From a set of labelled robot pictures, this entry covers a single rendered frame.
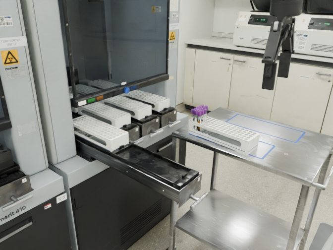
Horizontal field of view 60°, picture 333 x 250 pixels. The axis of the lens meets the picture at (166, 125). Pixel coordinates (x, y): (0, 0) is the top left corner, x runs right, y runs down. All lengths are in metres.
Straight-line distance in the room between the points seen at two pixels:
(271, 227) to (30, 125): 1.27
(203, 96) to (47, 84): 2.71
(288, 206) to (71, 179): 1.63
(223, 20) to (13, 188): 3.49
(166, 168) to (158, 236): 0.93
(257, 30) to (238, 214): 2.06
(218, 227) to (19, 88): 1.15
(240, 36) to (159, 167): 2.44
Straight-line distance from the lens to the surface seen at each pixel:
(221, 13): 4.12
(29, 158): 1.21
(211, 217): 1.68
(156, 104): 1.54
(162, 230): 1.98
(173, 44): 1.64
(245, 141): 1.15
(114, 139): 1.15
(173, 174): 1.04
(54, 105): 1.19
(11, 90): 1.10
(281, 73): 0.92
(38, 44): 1.12
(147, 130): 1.46
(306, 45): 3.10
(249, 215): 1.74
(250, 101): 3.37
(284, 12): 0.79
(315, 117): 3.19
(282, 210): 2.31
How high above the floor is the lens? 1.38
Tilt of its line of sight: 24 degrees down
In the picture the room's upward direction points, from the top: 1 degrees clockwise
